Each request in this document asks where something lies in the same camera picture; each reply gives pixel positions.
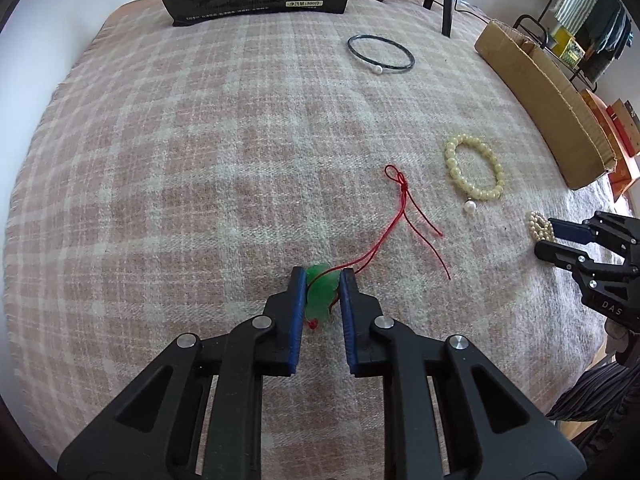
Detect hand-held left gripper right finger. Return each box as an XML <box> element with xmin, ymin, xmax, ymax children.
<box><xmin>339</xmin><ymin>269</ymin><xmax>588</xmax><ymax>480</ymax></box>

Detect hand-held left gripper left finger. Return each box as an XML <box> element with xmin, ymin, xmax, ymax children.
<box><xmin>57</xmin><ymin>266</ymin><xmax>307</xmax><ymax>480</ymax></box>

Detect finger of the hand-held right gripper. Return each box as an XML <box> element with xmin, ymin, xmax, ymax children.
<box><xmin>534</xmin><ymin>241</ymin><xmax>593</xmax><ymax>275</ymax></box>
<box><xmin>547</xmin><ymin>217</ymin><xmax>600</xmax><ymax>244</ymax></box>

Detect small white pearl bracelet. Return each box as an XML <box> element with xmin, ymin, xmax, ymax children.
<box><xmin>526</xmin><ymin>211</ymin><xmax>555</xmax><ymax>242</ymax></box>

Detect green jade pendant red cord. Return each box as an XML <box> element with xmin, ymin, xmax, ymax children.
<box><xmin>304</xmin><ymin>164</ymin><xmax>453</xmax><ymax>332</ymax></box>

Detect person's right hand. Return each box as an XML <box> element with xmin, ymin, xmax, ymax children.
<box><xmin>604</xmin><ymin>319</ymin><xmax>631</xmax><ymax>358</ymax></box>

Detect orange flat box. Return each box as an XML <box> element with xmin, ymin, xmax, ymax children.
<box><xmin>580</xmin><ymin>89</ymin><xmax>640</xmax><ymax>202</ymax></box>

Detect red brown booklets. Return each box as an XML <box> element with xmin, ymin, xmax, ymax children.
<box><xmin>606</xmin><ymin>100</ymin><xmax>640</xmax><ymax>157</ymax></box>

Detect dark pleated cloth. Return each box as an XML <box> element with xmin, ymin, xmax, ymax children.
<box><xmin>545</xmin><ymin>355</ymin><xmax>640</xmax><ymax>461</ymax></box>

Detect brown cardboard box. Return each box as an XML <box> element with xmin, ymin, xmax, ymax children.
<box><xmin>474</xmin><ymin>19</ymin><xmax>619</xmax><ymax>191</ymax></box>

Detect pink plaid blanket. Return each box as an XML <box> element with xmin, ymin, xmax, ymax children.
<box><xmin>5</xmin><ymin>0</ymin><xmax>640</xmax><ymax>463</ymax></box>

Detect yellow green small box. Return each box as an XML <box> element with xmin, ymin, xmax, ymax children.
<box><xmin>552</xmin><ymin>27</ymin><xmax>587</xmax><ymax>67</ymax></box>

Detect clothes rack with clothes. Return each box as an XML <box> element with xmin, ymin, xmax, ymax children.
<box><xmin>552</xmin><ymin>0</ymin><xmax>632</xmax><ymax>86</ymax></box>

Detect black bangle with pearl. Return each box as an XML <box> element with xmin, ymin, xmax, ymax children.
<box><xmin>348</xmin><ymin>34</ymin><xmax>416</xmax><ymax>75</ymax></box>

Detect yellow bead bracelet pearl charm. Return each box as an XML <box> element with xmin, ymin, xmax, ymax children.
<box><xmin>444</xmin><ymin>133</ymin><xmax>506</xmax><ymax>216</ymax></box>

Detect black wire rack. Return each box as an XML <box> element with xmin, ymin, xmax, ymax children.
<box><xmin>512</xmin><ymin>14</ymin><xmax>601</xmax><ymax>92</ymax></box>

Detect black cable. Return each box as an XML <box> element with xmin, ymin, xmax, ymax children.
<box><xmin>414</xmin><ymin>0</ymin><xmax>491</xmax><ymax>25</ymax></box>

